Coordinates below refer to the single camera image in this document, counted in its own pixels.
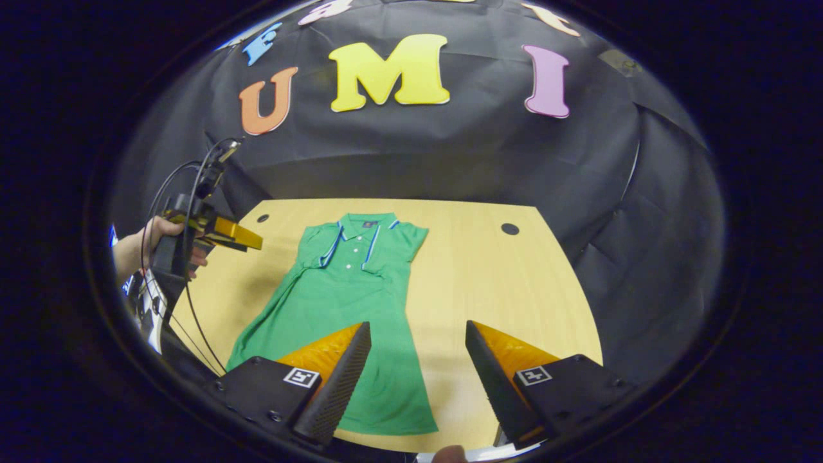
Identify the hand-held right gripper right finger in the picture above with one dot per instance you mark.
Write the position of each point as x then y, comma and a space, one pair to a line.
498, 392

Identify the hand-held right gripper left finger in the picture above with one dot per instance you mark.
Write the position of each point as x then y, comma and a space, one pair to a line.
341, 392

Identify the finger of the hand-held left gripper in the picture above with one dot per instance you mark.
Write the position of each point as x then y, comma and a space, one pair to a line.
186, 216
238, 233

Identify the green T-shirt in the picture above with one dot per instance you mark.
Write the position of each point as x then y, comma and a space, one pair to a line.
334, 302

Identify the white side desk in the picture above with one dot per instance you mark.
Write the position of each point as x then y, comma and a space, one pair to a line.
156, 334

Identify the black backdrop cloth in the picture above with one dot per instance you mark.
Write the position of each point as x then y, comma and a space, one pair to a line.
482, 161

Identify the grey tape patch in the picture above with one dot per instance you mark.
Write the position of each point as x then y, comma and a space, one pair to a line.
620, 63

